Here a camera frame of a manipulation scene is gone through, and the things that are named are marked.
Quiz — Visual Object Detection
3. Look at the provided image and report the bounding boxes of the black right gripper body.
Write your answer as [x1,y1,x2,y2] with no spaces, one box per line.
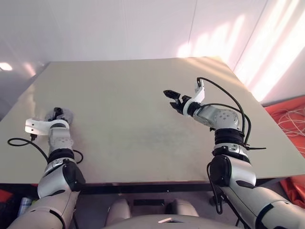
[175,94,191,115]

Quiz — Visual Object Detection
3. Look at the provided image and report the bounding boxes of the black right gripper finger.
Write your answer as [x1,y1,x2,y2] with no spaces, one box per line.
[169,101,182,113]
[163,89,182,99]

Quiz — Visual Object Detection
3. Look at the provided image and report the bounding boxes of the silver motor housing copper coils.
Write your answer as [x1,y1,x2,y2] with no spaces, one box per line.
[46,107,75,125]

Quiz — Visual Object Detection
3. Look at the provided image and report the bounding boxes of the pale blue bottle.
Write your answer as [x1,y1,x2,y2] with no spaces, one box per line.
[20,197,33,218]

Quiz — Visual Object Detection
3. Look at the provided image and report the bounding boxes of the large red fabric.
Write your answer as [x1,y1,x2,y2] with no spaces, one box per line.
[264,101,305,158]

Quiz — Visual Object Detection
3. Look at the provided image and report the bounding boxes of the red bag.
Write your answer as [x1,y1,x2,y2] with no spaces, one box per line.
[0,189,14,210]

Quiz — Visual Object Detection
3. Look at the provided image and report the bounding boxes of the beige rounded robot leg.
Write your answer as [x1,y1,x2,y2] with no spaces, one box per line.
[165,199,200,218]
[106,199,132,222]

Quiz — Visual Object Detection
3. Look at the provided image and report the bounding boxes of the grey robot torso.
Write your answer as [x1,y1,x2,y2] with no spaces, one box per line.
[104,209,239,229]

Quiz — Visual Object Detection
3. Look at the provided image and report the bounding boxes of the small red fabric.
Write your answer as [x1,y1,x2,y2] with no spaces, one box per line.
[280,176,305,208]

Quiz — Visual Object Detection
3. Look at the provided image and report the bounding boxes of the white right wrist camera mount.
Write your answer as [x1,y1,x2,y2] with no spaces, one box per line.
[183,78,206,115]

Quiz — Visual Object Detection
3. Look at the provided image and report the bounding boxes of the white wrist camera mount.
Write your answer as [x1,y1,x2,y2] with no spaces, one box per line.
[183,78,206,115]
[23,117,70,137]

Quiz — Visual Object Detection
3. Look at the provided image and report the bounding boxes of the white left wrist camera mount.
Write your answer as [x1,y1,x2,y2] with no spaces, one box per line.
[23,117,70,137]

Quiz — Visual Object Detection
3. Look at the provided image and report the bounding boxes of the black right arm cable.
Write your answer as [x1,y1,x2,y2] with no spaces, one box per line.
[196,76,252,146]

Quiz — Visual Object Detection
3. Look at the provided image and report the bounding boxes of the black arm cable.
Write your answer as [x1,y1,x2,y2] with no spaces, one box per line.
[196,76,252,146]
[7,135,84,166]

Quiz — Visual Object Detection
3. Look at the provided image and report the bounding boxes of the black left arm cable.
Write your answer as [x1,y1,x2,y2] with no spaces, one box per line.
[7,135,84,166]

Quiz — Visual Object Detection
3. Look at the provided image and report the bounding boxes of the white cord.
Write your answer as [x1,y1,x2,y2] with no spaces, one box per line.
[276,108,305,138]

